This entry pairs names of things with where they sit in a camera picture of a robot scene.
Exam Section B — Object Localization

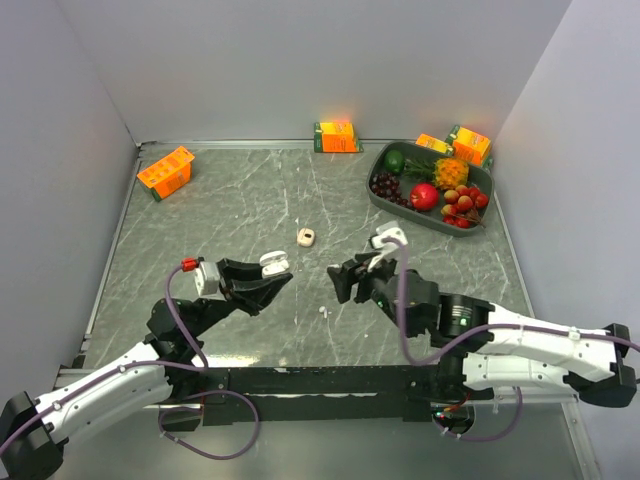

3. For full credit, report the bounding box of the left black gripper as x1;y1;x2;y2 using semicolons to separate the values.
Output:
189;257;292;336

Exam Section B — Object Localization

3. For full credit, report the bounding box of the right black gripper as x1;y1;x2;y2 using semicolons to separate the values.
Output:
325;248;418;337

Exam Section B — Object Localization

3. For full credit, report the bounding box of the white earbud charging case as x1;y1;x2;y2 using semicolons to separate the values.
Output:
259;250;290;278

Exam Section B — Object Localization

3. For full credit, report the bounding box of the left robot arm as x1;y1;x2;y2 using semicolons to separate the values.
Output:
1;251;293;479

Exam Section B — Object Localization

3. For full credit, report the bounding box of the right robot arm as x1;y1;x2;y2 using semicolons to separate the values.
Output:
327;250;638;408

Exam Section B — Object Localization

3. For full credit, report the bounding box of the pink earbud charging case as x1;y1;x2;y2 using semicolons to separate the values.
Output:
296;227;316;248

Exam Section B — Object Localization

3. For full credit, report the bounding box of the dark grape bunch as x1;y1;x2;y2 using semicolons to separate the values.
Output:
369;172;413;210

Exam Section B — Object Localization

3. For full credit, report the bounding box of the red apple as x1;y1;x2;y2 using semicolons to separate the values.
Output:
409;183;439;212

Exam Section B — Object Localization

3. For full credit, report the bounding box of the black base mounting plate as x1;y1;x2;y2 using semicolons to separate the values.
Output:
160;365;494;426

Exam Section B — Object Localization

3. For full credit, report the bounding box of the green lime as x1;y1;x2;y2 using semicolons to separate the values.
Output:
384;150;405;175

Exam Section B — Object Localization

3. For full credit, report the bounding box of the red lychee bunch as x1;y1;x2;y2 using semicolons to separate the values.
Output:
440;185;490;229

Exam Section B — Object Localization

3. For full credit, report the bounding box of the orange juice carton left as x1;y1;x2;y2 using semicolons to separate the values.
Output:
137;146;195;202

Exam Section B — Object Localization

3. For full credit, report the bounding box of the orange juice carton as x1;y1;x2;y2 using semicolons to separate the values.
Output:
313;122;363;153
445;125;493;170
137;146;195;202

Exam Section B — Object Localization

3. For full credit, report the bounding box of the small pineapple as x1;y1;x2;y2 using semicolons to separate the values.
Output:
403;157;470;190

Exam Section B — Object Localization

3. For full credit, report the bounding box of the orange juice carton middle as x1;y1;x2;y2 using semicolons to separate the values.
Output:
313;122;363;153

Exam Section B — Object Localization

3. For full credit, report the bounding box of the orange carton behind tray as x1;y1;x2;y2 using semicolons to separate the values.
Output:
415;133;454;156

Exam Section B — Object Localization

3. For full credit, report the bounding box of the orange juice carton right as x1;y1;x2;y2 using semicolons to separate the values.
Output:
445;125;493;170

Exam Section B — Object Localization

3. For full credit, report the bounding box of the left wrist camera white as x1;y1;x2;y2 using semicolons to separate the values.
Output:
181;257;220;297

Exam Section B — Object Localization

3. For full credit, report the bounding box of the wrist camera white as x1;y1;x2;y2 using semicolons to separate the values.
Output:
367;221;408;272
181;257;220;297

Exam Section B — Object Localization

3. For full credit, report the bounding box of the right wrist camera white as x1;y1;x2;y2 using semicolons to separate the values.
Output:
367;221;408;272

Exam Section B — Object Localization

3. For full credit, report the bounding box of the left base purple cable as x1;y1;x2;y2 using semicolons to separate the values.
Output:
158;390;261;460

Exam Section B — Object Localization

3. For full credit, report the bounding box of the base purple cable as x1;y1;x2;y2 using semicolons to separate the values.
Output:
158;390;261;460
432;385;524;443

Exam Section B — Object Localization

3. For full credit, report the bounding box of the aluminium rail frame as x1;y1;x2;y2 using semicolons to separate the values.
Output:
58;142;600;479

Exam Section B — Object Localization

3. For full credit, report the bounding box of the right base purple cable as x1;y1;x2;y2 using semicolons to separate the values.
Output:
432;385;524;443

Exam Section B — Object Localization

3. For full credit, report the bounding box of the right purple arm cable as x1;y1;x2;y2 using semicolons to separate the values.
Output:
379;237;640;367

